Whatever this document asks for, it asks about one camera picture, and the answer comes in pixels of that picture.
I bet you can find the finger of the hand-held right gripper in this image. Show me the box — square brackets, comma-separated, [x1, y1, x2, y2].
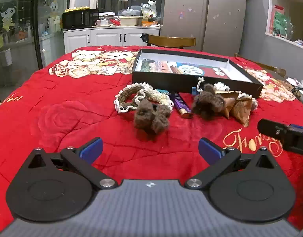
[257, 119, 288, 144]

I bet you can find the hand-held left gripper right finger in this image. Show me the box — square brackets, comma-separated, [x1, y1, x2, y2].
[185, 137, 278, 189]

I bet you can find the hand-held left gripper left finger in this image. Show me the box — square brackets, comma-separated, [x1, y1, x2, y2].
[26, 137, 118, 189]

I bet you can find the brown triangular packet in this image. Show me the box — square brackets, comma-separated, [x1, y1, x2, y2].
[230, 97, 254, 128]
[216, 91, 240, 118]

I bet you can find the brown fuzzy hair claw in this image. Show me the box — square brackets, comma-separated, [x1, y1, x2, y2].
[193, 83, 226, 121]

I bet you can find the brown fuzzy bow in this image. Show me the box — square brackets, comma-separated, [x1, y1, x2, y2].
[134, 99, 171, 141]

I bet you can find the brown crocheted lace headband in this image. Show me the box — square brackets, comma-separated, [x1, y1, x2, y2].
[114, 83, 175, 114]

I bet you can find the shallow black cardboard box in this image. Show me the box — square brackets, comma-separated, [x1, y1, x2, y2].
[132, 49, 264, 99]

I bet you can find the white cloth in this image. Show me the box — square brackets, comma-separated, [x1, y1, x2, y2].
[286, 77, 302, 87]

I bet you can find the red bear printed blanket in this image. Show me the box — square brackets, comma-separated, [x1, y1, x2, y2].
[0, 45, 303, 232]

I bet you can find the purple snack bar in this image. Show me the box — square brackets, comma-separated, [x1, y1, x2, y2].
[171, 92, 193, 119]

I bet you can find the wooden chair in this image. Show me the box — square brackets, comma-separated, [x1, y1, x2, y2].
[234, 53, 286, 77]
[142, 33, 196, 49]

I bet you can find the green and red card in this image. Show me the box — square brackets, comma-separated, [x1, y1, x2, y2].
[269, 4, 293, 36]

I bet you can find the white cabinet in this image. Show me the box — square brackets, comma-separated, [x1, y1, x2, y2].
[63, 26, 160, 54]

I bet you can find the silver refrigerator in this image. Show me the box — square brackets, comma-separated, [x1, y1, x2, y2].
[159, 0, 248, 53]

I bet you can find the black microwave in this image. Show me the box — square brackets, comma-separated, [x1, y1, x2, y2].
[62, 8, 99, 30]

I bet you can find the beige plastic basin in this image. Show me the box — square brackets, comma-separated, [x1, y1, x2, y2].
[118, 15, 142, 26]

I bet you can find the yellow tray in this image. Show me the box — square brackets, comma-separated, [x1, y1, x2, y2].
[65, 7, 91, 13]

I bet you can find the grey plastic bag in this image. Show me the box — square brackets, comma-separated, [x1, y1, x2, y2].
[118, 8, 137, 17]

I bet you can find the glass door with stickers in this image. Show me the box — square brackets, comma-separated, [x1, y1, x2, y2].
[0, 0, 70, 88]

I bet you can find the white green snack bag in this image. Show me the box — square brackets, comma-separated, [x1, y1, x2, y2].
[141, 0, 157, 19]

